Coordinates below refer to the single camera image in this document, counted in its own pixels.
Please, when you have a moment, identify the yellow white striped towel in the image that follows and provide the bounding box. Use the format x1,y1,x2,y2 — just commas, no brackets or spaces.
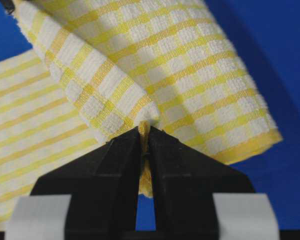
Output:
0,0,282,231

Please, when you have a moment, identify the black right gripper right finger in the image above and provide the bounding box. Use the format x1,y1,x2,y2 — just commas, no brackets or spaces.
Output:
148,127,255,240

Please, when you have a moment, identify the blue table cloth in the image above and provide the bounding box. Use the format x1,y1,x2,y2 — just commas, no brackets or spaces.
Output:
0,0,300,229

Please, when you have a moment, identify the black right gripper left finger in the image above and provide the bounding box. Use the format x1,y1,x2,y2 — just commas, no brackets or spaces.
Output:
30,128,141,240

